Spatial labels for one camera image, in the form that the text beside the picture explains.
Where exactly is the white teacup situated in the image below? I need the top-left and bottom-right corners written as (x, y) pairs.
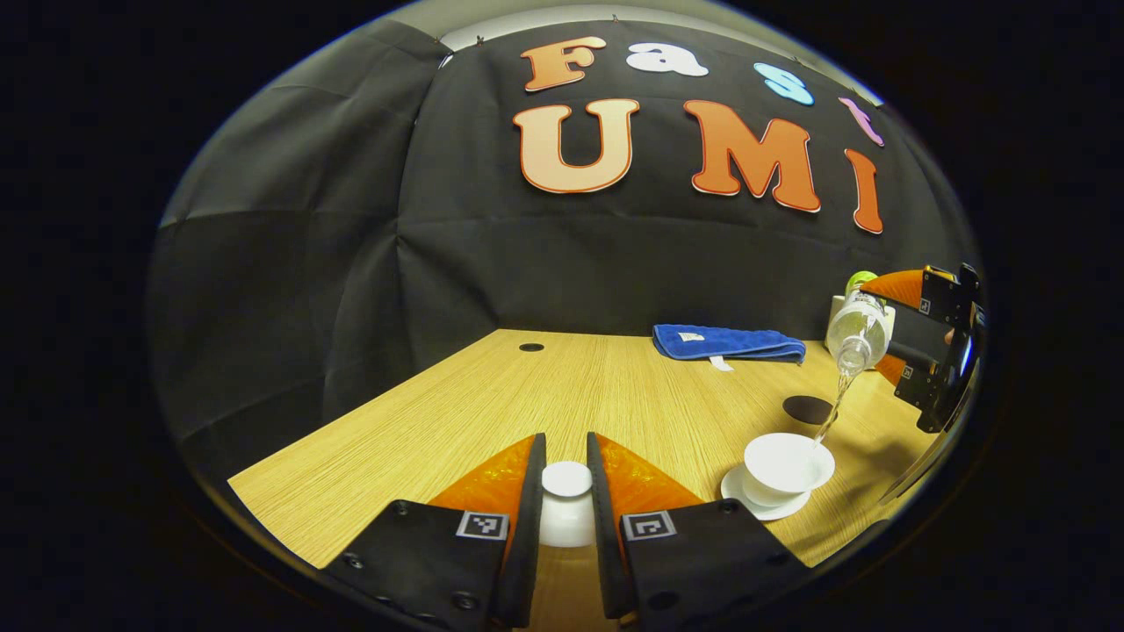
top-left (744, 432), bottom-right (836, 508)

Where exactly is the white teacup lid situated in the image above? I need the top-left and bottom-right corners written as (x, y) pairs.
top-left (538, 461), bottom-right (596, 549)

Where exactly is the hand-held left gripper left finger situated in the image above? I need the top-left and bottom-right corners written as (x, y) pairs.
top-left (321, 433), bottom-right (547, 628)

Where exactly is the blue towel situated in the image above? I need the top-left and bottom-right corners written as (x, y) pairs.
top-left (652, 324), bottom-right (807, 372)

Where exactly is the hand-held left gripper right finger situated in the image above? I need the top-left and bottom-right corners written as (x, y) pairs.
top-left (587, 432), bottom-right (809, 628)

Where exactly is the white saucer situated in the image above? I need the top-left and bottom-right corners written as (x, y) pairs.
top-left (721, 463), bottom-right (813, 522)

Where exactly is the clear water bottle white label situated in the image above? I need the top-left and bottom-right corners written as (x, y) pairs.
top-left (825, 270), bottom-right (893, 378)

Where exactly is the dark round coaster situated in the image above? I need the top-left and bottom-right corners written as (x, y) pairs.
top-left (782, 395), bottom-right (835, 427)

